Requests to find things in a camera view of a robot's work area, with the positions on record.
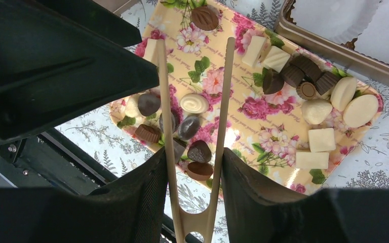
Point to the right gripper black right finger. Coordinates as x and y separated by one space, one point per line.
259 209

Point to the floral yellow tray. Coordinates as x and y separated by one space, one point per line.
266 131

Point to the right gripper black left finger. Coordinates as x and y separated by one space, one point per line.
129 209

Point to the beige wooden tongs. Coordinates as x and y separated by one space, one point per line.
185 223

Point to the gold chocolate box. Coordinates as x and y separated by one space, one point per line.
343 53

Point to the brown leaf chocolate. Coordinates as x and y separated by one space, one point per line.
204 18

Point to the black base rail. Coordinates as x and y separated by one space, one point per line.
51 160

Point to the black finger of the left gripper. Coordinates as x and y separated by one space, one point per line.
53 70
100 17

